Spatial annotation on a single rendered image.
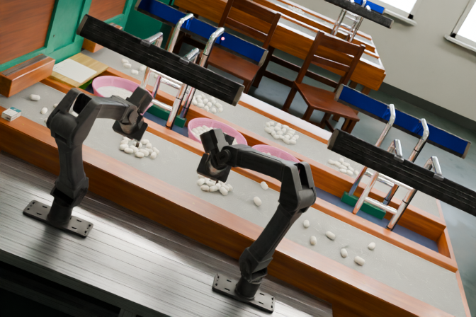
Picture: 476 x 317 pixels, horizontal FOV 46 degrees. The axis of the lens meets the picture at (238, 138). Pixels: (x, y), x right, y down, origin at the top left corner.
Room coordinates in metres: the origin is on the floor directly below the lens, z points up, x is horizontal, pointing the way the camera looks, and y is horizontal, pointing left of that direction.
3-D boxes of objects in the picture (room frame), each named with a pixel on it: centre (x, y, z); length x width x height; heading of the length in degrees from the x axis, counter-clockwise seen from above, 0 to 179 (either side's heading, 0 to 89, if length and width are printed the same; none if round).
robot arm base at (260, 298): (1.39, -0.21, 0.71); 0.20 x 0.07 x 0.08; 93
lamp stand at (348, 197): (2.33, -0.63, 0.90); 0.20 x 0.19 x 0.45; 88
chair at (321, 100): (4.23, -0.50, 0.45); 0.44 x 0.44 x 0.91; 23
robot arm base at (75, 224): (1.36, 0.39, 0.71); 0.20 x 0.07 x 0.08; 93
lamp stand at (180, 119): (2.37, 0.34, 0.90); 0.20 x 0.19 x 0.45; 88
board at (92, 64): (2.18, 0.74, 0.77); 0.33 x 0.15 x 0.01; 178
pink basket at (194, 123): (2.16, 0.08, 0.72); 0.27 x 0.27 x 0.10
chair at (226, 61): (4.14, 0.29, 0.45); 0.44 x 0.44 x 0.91; 88
